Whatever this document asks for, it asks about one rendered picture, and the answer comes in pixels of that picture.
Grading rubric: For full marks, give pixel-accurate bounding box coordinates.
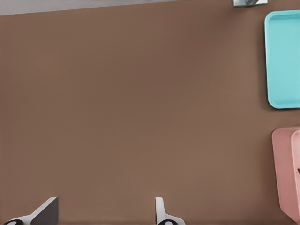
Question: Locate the pink box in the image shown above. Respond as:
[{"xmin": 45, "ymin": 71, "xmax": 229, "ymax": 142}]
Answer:
[{"xmin": 271, "ymin": 126, "xmax": 300, "ymax": 224}]

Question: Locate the pale blue-green tray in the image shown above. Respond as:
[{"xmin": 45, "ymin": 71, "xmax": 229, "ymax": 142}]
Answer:
[{"xmin": 264, "ymin": 9, "xmax": 300, "ymax": 110}]

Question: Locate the silver frame post foot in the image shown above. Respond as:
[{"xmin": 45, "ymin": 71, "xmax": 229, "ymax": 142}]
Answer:
[{"xmin": 232, "ymin": 0, "xmax": 269, "ymax": 8}]

